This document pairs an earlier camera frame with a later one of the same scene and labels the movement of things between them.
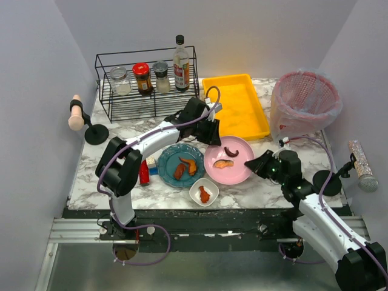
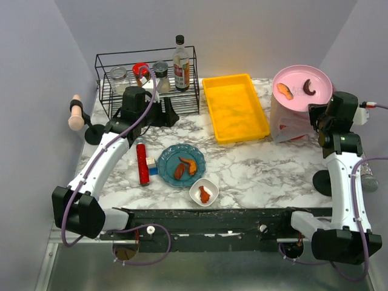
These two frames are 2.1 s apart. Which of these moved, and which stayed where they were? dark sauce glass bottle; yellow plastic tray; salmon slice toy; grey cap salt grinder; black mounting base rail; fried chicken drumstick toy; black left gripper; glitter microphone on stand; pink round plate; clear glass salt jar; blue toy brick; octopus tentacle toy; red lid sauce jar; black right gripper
Moved: octopus tentacle toy; pink round plate; black right gripper; salmon slice toy; black left gripper
Stayed: black mounting base rail; red lid sauce jar; fried chicken drumstick toy; clear glass salt jar; glitter microphone on stand; yellow plastic tray; grey cap salt grinder; blue toy brick; dark sauce glass bottle
